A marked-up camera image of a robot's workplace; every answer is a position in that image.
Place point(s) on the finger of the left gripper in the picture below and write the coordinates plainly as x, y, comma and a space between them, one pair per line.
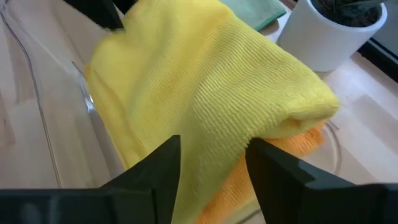
99, 12
123, 4

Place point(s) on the yellow microfiber towel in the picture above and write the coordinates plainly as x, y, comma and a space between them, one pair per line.
202, 77

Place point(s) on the clear plastic bin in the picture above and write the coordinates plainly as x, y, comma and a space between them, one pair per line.
62, 140

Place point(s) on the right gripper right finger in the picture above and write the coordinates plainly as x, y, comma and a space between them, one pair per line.
273, 183

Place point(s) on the orange microfiber towel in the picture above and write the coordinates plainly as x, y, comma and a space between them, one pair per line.
230, 193

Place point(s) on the black table frame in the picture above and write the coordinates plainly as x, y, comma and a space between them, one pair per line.
382, 62

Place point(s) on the white plant pot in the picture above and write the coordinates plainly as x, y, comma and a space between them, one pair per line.
317, 43

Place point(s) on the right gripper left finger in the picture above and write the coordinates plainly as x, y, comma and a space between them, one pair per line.
161, 177

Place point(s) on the light green microfiber towel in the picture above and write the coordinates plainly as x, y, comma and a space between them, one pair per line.
255, 12

